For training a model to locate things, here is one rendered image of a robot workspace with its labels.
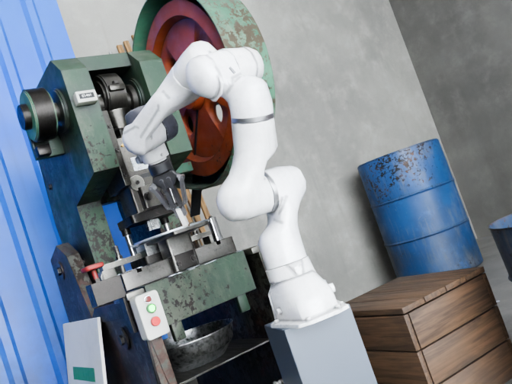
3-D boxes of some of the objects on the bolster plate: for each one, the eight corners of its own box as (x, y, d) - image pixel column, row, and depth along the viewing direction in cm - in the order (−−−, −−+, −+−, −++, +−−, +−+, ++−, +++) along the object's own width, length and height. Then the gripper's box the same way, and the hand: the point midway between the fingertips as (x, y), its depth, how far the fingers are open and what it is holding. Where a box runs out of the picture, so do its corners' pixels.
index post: (223, 238, 210) (215, 214, 210) (216, 241, 208) (208, 216, 209) (220, 239, 212) (212, 216, 213) (213, 241, 210) (205, 217, 211)
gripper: (136, 171, 181) (166, 235, 188) (174, 157, 179) (203, 223, 186) (142, 165, 188) (171, 228, 195) (177, 152, 187) (205, 216, 193)
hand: (182, 216), depth 189 cm, fingers closed
